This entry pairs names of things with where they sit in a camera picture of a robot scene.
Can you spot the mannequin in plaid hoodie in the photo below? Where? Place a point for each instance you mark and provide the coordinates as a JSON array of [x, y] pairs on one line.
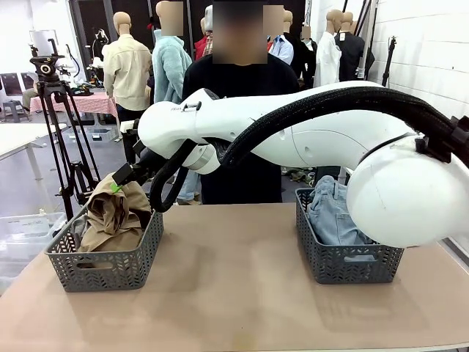
[[206, 40]]

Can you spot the mannequin in cream shirt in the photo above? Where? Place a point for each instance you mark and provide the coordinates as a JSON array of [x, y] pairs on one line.
[[128, 80]]

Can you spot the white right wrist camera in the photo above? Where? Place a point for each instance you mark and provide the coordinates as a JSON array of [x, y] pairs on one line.
[[129, 126]]

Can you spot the white table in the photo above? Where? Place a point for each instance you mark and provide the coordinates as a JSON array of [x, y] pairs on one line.
[[18, 137]]

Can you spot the mannequin in dark jacket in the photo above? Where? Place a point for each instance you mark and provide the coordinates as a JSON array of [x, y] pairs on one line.
[[306, 58]]

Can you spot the clear plastic storage bin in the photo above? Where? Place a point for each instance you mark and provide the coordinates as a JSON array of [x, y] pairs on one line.
[[25, 231]]

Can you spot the grey stool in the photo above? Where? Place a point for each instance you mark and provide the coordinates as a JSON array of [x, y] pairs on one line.
[[14, 110]]

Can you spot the black light stand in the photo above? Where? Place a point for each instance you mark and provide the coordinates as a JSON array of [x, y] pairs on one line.
[[387, 66]]

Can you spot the table with pink cloth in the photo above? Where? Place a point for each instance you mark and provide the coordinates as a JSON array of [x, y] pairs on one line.
[[91, 102]]

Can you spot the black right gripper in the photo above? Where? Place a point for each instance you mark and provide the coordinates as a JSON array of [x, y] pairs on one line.
[[135, 170]]

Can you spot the grey floor crate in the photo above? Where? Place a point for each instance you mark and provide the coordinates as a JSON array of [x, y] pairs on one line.
[[99, 135]]

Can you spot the light blue denim shorts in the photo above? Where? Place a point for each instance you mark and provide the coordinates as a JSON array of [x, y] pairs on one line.
[[329, 220]]

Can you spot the person in black T-shirt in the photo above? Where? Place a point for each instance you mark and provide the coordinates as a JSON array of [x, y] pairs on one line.
[[238, 77]]

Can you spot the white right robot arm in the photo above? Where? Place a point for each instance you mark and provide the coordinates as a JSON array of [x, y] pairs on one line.
[[329, 132]]

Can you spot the mannequin in black shirt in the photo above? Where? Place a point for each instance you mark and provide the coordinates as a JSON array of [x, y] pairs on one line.
[[351, 58]]

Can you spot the black camera tripod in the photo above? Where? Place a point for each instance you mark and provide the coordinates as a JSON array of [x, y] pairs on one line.
[[49, 84]]

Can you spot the mannequin in light blue fleece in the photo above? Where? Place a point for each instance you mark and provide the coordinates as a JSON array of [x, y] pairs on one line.
[[170, 73]]

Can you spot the grey plastic lattice basket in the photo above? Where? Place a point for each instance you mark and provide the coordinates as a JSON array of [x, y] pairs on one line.
[[329, 271], [110, 271]]

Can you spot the tan khaki garment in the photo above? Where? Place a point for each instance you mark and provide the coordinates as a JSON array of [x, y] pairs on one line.
[[113, 220]]

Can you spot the mannequin in blue white shirt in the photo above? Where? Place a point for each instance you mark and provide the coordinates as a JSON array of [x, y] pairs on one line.
[[282, 47]]

